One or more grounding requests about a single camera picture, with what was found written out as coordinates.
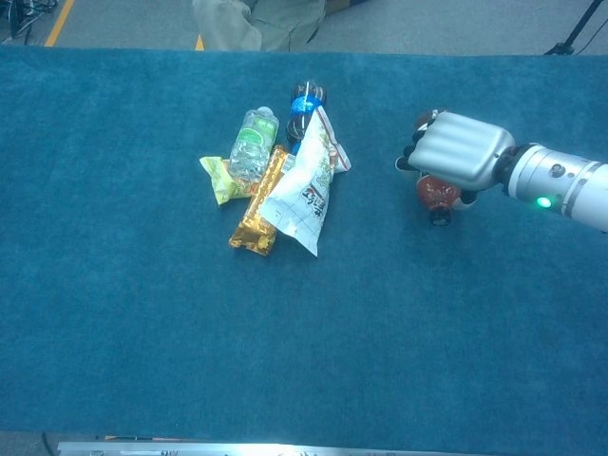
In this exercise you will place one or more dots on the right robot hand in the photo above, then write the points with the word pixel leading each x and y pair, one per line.
pixel 461 147

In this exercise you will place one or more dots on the amber tea bottle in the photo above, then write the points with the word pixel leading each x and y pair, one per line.
pixel 437 195

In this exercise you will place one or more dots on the cola bottle blue label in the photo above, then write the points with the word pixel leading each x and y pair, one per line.
pixel 304 104

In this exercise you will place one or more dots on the white snack bag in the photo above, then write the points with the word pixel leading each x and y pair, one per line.
pixel 299 199

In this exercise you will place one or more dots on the clear water bottle green label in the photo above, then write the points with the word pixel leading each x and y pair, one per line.
pixel 249 152

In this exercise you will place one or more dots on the gold foil biscuit pack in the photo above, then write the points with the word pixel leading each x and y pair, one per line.
pixel 254 223

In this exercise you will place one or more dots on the yellow-green chip bag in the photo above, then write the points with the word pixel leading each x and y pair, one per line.
pixel 218 183

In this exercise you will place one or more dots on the seated person in beige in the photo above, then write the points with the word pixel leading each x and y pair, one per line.
pixel 266 24

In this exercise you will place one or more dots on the teal felt table cloth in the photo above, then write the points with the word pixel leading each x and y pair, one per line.
pixel 142 332

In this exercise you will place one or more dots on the aluminium frame rail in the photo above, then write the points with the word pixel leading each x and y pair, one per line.
pixel 237 449

